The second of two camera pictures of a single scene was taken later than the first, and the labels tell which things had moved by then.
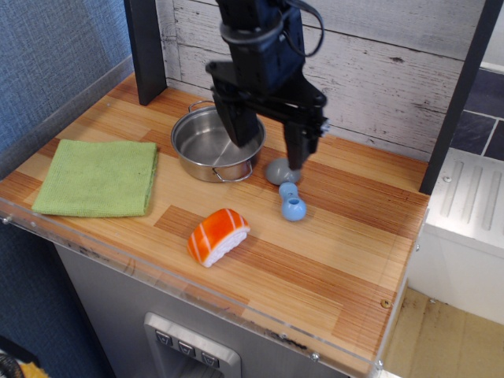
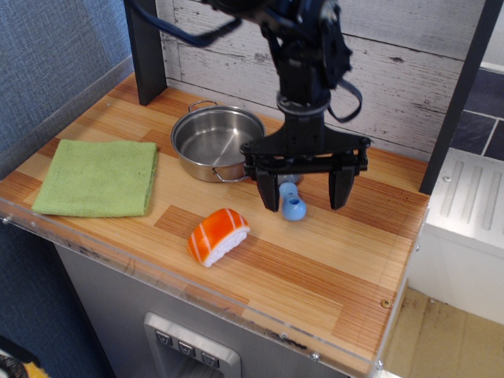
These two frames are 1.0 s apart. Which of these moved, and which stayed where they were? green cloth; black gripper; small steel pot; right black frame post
Moved: black gripper
Stayed: green cloth; small steel pot; right black frame post
